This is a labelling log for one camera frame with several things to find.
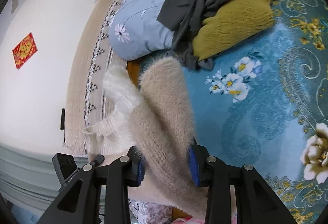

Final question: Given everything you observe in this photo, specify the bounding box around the beige fuzzy graphic sweater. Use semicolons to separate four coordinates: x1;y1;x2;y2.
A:
84;57;207;218

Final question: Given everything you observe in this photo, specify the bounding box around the grey floral bedsheet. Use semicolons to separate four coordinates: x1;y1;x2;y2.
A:
129;199;173;224

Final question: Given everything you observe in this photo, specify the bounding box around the beige quilted headboard cover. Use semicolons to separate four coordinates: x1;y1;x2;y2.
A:
62;0;127;157

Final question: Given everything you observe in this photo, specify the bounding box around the teal floral blanket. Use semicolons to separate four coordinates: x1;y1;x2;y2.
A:
138;0;328;224

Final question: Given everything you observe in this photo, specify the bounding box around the dark grey garment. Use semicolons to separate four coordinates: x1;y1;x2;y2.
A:
157;0;230;70

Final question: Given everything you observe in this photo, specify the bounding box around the mustard yellow knit sweater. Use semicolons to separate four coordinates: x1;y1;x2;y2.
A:
192;0;273;61

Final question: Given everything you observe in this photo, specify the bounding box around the wooden bed frame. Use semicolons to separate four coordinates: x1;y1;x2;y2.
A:
127;59;141;86

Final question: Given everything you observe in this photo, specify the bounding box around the red paper wall sticker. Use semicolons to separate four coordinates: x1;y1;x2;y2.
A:
12;32;38;69

